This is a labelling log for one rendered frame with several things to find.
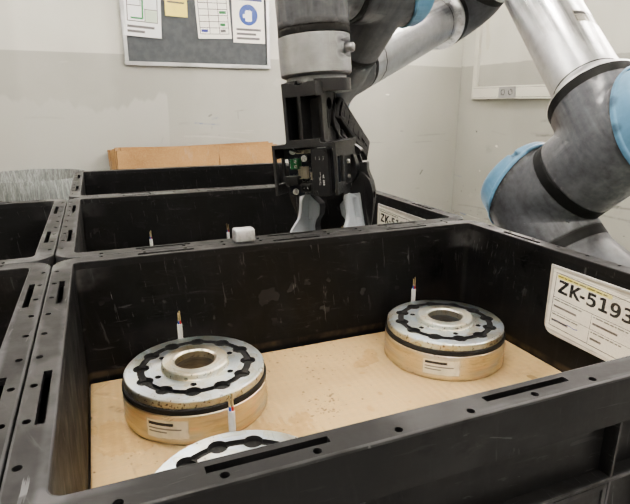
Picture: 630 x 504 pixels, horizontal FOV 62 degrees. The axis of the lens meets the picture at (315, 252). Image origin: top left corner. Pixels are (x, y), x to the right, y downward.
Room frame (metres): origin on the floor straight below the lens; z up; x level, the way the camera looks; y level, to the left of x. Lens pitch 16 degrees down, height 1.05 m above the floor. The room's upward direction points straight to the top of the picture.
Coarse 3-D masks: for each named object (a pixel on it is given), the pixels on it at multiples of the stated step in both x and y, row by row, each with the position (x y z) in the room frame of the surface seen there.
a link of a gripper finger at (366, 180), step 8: (360, 168) 0.58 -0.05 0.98; (368, 168) 0.58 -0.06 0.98; (360, 176) 0.58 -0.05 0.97; (368, 176) 0.58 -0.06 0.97; (352, 184) 0.58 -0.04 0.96; (360, 184) 0.58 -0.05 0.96; (368, 184) 0.57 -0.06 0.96; (352, 192) 0.58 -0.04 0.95; (360, 192) 0.58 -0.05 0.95; (368, 192) 0.57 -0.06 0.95; (368, 200) 0.58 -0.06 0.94; (368, 208) 0.58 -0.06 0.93; (368, 216) 0.58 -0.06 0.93; (368, 224) 0.58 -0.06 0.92
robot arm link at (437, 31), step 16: (448, 0) 0.93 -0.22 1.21; (464, 0) 0.94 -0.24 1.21; (432, 16) 0.87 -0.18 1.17; (448, 16) 0.91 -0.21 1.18; (464, 16) 0.93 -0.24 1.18; (480, 16) 0.96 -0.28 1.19; (400, 32) 0.80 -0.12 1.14; (416, 32) 0.82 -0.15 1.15; (432, 32) 0.86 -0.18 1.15; (448, 32) 0.91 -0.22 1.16; (464, 32) 0.95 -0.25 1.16; (400, 48) 0.79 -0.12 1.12; (416, 48) 0.83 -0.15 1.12; (432, 48) 0.89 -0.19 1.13; (352, 64) 0.67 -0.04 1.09; (368, 64) 0.67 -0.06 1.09; (384, 64) 0.75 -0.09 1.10; (400, 64) 0.80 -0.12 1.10; (352, 80) 0.68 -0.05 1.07; (368, 80) 0.73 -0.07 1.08; (336, 96) 0.70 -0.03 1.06; (352, 96) 0.71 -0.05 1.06
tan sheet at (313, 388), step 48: (384, 336) 0.47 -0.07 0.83; (96, 384) 0.38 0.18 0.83; (288, 384) 0.38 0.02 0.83; (336, 384) 0.38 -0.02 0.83; (384, 384) 0.38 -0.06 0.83; (432, 384) 0.38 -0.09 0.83; (480, 384) 0.38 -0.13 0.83; (96, 432) 0.31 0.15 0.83; (288, 432) 0.31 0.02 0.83; (96, 480) 0.27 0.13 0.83
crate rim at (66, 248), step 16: (176, 192) 0.72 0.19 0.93; (192, 192) 0.72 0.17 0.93; (208, 192) 0.73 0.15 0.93; (224, 192) 0.73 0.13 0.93; (240, 192) 0.74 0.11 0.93; (416, 208) 0.62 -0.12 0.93; (432, 208) 0.60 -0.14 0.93; (64, 224) 0.52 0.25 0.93; (384, 224) 0.52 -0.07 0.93; (400, 224) 0.52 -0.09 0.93; (64, 240) 0.46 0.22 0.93; (208, 240) 0.45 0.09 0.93; (224, 240) 0.45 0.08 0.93; (64, 256) 0.40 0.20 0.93; (80, 256) 0.40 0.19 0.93
